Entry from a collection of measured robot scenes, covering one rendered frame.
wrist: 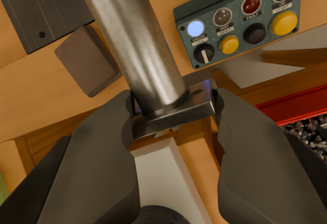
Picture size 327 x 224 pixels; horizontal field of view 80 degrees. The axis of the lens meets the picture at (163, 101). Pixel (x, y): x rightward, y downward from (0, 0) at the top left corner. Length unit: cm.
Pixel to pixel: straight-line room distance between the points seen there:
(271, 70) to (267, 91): 84
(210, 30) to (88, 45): 19
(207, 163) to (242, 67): 89
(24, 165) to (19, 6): 46
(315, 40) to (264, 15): 106
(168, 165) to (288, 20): 29
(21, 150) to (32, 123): 26
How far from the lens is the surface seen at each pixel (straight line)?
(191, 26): 27
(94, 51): 34
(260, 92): 45
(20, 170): 76
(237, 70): 124
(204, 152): 42
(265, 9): 30
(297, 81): 46
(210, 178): 45
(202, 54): 28
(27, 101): 48
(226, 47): 29
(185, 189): 41
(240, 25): 29
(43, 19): 43
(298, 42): 132
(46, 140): 80
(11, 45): 51
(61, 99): 43
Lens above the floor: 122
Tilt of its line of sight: 73 degrees down
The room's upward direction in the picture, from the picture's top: 139 degrees counter-clockwise
